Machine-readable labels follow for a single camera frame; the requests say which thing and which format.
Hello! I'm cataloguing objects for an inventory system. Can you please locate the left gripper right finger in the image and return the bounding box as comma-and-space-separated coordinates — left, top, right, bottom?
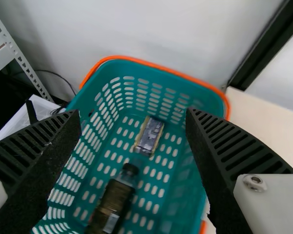
185, 107, 293, 234

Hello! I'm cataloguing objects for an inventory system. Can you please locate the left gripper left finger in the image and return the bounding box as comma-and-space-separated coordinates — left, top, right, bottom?
0, 109, 82, 234

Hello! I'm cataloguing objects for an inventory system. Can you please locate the rectangular tin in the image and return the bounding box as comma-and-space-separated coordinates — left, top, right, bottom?
133, 116, 166, 158

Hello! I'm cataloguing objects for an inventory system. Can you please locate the dark coffee bottle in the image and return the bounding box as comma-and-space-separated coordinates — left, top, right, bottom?
84, 163, 140, 234

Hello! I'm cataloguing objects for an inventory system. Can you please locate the teal shopping basket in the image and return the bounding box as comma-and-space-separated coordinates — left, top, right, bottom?
30, 55, 232, 234

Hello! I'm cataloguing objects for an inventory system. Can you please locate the white metal rack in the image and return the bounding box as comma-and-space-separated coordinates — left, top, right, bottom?
0, 4, 55, 103

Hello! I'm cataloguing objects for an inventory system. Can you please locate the thin black cable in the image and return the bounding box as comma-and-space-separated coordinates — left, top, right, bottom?
35, 70, 78, 115

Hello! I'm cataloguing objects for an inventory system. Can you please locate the black post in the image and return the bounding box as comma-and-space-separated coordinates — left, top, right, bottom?
227, 0, 293, 90

